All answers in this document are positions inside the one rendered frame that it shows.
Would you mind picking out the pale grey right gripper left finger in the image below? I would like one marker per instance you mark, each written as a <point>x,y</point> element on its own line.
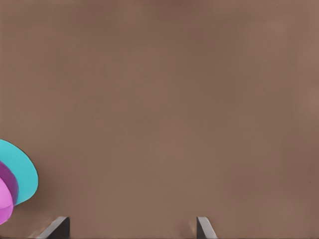
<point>57,228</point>

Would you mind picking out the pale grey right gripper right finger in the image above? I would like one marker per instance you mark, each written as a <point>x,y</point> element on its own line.
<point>204,229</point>

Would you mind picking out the pink plate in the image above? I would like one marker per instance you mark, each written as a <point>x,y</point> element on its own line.
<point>5,196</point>

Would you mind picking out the blue plate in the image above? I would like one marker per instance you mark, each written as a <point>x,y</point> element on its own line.
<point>23,171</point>

